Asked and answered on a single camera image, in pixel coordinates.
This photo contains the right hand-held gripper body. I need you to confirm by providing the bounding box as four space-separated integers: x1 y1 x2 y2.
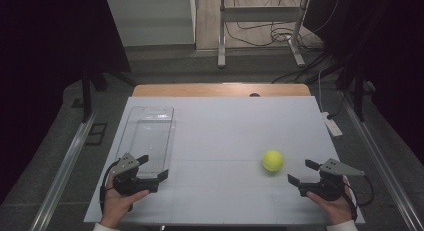
297 158 366 202

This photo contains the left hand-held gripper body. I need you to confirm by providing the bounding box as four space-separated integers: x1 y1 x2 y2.
111 152 160 196

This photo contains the clear plastic container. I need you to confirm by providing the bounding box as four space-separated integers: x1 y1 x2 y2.
114 105 175 179

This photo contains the yellow tennis ball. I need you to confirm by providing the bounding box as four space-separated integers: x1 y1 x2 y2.
261 149 285 173

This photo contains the person's right hand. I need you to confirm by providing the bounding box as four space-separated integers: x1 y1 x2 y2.
306 181 355 226

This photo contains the person's left hand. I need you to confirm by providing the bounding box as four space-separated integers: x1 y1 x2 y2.
99 182 151 229

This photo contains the white power strip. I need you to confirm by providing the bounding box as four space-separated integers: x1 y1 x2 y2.
320 111 344 138

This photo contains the white board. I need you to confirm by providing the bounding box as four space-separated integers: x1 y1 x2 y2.
83 95 366 225

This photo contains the black metal stand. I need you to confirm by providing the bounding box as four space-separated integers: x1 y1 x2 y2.
80 69 108 124
336 70 368 122

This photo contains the wooden table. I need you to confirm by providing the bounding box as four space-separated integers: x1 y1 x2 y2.
132 83 312 98

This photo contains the black curtain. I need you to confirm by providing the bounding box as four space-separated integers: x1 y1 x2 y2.
303 0 424 155
0 0 132 205

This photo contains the white cabinet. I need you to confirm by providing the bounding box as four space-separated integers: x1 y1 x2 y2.
106 0 198 48

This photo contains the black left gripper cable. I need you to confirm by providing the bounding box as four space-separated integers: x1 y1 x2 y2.
99 160 121 213

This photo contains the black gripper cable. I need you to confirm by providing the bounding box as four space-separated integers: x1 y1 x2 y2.
342 175 375 222
99 160 121 213

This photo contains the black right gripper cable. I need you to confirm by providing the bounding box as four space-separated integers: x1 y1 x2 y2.
342 175 375 222

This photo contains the aluminium rail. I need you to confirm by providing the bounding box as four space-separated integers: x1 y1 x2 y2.
339 90 424 231
29 112 98 231

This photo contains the white power cable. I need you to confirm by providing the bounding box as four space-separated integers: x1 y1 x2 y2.
317 69 327 114

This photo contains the tangle of black floor cables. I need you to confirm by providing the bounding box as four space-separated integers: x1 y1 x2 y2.
224 0 338 85

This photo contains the white desk frame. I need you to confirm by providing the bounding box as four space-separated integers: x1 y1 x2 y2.
217 0 313 69

